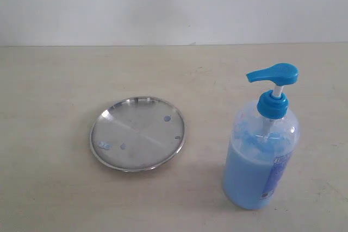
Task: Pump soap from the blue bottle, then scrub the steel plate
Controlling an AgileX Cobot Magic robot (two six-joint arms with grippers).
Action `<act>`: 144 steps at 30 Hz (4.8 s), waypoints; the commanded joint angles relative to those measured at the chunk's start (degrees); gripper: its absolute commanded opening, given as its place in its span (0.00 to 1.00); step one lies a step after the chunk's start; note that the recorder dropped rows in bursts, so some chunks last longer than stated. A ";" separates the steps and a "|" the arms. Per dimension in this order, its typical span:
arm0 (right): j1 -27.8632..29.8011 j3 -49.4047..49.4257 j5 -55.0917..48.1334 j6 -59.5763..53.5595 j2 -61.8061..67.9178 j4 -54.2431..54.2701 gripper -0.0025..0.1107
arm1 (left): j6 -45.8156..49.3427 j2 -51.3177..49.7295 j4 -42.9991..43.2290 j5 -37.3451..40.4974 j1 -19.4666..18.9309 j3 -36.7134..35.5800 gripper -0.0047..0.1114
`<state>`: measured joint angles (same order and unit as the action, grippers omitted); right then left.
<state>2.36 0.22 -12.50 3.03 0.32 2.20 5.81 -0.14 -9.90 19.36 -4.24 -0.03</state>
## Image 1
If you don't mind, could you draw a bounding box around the round stainless steel plate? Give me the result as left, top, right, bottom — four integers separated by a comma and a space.
89, 96, 187, 172

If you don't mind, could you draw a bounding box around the blue soap pump bottle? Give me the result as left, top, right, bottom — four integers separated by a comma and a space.
222, 63, 300, 210

